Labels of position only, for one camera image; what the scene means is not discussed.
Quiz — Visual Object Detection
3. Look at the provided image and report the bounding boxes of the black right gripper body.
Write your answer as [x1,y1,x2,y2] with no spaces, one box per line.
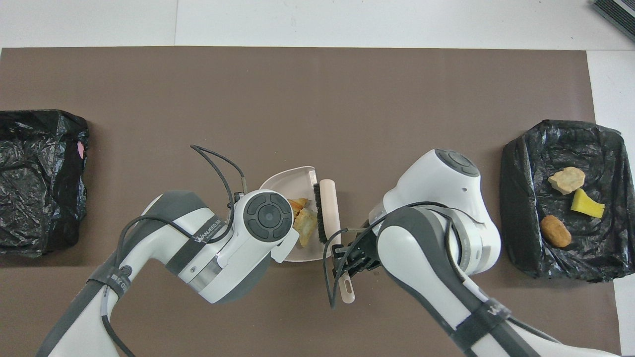
[347,231,382,276]

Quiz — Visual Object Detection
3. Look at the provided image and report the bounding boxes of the beige wedge sponge chunk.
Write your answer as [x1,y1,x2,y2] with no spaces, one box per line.
[294,208,318,247]

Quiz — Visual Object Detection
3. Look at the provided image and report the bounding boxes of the beige brush with black bristles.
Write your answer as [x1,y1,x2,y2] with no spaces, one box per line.
[314,179,356,304]

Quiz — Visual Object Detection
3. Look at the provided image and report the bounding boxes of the beige plastic dustpan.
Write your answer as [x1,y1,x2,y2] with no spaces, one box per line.
[259,166,343,263]

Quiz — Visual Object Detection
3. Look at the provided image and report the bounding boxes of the brown oval sponge chunk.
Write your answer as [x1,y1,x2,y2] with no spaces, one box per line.
[540,214,572,248]

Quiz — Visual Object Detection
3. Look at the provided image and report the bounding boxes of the pale rounded sponge chunk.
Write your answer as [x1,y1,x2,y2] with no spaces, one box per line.
[548,167,586,195]

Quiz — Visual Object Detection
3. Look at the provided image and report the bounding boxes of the small yellow sponge piece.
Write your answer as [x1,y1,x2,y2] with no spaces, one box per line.
[571,188,606,219]

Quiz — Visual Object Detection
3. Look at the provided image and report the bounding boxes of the black bag lined bin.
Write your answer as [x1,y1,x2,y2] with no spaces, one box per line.
[500,119,635,283]

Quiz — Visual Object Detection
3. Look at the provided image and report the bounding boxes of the black bag bin pink mark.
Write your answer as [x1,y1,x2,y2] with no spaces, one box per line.
[0,110,90,257]

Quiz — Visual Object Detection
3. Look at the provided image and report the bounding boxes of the brown table mat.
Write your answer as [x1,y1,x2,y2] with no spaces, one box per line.
[0,47,622,357]

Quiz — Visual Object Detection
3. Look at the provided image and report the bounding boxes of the grey ribbed device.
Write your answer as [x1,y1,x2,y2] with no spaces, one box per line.
[592,0,635,43]

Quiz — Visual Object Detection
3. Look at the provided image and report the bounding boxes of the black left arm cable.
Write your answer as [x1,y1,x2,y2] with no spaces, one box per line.
[102,145,249,357]

